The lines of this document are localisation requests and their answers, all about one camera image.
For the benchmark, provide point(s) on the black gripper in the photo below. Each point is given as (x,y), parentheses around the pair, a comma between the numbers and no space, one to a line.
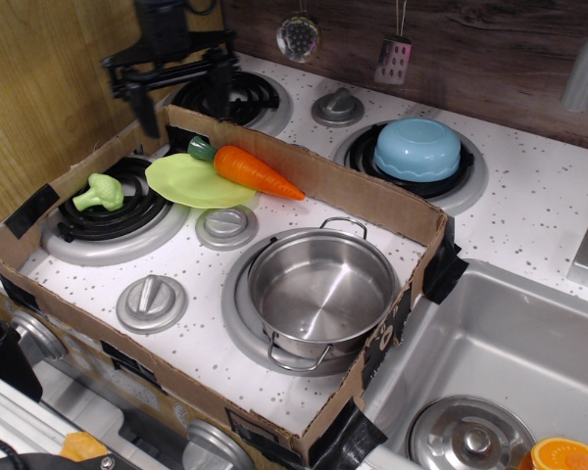
(167,53)

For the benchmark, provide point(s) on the orange toy carrot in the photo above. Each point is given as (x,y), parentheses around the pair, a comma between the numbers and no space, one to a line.
(241,167)

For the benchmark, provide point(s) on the light green plastic plate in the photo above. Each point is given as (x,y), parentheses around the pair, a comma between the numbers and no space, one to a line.
(184,180)

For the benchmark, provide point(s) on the back left black burner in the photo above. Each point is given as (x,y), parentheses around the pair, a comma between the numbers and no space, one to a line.
(248,97)

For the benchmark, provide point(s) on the black burner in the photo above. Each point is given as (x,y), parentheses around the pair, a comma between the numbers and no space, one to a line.
(248,97)
(359,156)
(141,206)

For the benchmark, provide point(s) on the front left black burner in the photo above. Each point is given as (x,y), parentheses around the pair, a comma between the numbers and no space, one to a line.
(141,206)

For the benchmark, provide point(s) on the hanging silver slotted ladle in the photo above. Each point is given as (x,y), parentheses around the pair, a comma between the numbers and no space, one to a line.
(299,35)

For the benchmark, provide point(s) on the green toy broccoli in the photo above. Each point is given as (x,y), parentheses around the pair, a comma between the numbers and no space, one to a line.
(104,190)

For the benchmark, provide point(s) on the silver knob middle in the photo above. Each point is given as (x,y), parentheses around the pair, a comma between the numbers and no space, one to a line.
(227,229)

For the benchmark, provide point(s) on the silver knob upper centre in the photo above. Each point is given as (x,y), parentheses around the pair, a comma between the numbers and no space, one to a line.
(338,109)

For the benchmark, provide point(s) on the back right black burner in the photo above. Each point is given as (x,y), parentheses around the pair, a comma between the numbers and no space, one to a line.
(359,156)

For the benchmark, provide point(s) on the hanging silver spatula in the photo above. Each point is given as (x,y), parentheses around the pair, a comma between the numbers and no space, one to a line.
(393,60)

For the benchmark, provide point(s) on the stainless steel pot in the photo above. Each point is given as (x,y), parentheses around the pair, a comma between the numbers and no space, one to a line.
(319,292)

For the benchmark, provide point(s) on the light blue plastic bowl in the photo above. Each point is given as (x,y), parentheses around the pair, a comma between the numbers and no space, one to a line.
(417,149)

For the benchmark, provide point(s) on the silver oven dial left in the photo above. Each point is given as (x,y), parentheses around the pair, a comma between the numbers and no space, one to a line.
(37,341)

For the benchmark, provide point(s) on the silver oven dial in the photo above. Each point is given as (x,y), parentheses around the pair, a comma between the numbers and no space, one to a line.
(37,341)
(210,448)

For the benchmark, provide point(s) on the silver oven dial right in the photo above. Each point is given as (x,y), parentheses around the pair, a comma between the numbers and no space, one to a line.
(210,448)

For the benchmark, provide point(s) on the orange toy piece bottom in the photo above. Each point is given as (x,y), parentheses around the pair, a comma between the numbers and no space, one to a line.
(80,446)

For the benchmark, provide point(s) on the brown cardboard fence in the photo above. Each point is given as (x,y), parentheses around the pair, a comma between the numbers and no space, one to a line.
(287,420)

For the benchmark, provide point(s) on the silver sink basin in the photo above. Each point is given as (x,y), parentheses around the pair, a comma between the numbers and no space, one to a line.
(497,336)

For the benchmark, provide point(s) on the silver faucet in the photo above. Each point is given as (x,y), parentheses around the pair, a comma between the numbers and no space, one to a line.
(575,94)

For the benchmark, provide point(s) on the silver pot lid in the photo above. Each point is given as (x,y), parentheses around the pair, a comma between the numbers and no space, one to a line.
(463,432)

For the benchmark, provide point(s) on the orange slice toy can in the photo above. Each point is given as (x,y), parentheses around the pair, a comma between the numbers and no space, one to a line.
(556,454)

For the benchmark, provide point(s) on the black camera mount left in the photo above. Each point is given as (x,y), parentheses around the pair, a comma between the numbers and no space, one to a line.
(15,369)

